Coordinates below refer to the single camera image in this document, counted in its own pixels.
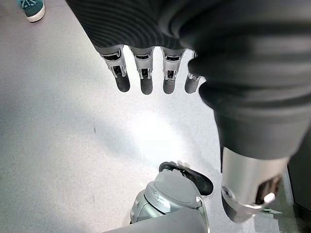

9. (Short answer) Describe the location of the dark robot foot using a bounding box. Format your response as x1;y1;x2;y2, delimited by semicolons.
158;161;214;196

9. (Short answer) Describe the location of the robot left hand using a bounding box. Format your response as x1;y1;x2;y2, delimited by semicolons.
65;0;311;224

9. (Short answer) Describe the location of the person's green shoe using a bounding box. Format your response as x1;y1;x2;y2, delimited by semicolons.
16;0;46;23

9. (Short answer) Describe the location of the dark cabinet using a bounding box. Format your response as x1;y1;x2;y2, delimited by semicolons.
286;135;311;233

